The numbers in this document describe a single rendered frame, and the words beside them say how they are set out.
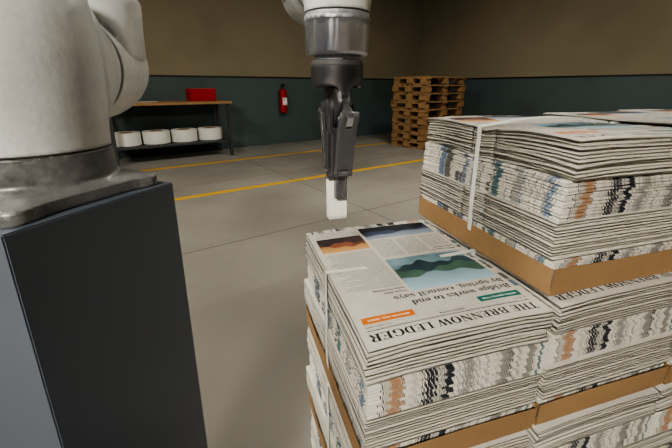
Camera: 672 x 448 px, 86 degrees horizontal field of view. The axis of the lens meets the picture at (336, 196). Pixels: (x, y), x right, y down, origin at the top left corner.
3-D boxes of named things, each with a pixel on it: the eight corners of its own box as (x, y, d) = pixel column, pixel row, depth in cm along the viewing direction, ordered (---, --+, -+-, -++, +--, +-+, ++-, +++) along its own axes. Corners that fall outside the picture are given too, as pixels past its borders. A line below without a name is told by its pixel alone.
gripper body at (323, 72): (373, 57, 49) (371, 127, 51) (352, 61, 56) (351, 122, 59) (318, 56, 47) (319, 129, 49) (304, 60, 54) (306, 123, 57)
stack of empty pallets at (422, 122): (427, 139, 810) (431, 77, 772) (461, 143, 745) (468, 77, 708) (388, 144, 734) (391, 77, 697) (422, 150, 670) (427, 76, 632)
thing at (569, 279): (476, 251, 66) (479, 229, 65) (596, 233, 75) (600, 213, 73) (548, 297, 52) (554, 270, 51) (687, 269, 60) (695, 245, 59)
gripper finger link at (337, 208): (345, 174, 57) (347, 175, 56) (345, 216, 59) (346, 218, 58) (327, 175, 56) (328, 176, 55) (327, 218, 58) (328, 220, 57)
